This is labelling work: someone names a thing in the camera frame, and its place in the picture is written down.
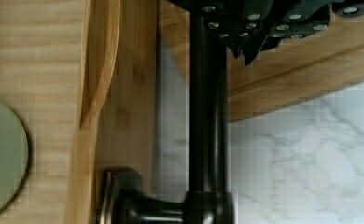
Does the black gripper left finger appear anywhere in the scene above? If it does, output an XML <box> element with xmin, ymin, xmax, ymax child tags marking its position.
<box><xmin>168</xmin><ymin>0</ymin><xmax>266</xmax><ymax>60</ymax></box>

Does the pale green round plate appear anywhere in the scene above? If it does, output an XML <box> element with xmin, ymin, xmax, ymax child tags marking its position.
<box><xmin>0</xmin><ymin>103</ymin><xmax>29</xmax><ymax>211</ymax></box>

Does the bamboo cutting board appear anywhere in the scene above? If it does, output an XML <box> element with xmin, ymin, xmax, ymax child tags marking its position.
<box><xmin>159</xmin><ymin>0</ymin><xmax>364</xmax><ymax>120</ymax></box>

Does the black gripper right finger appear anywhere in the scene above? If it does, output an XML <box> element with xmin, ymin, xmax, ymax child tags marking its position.
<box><xmin>240</xmin><ymin>0</ymin><xmax>364</xmax><ymax>65</ymax></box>

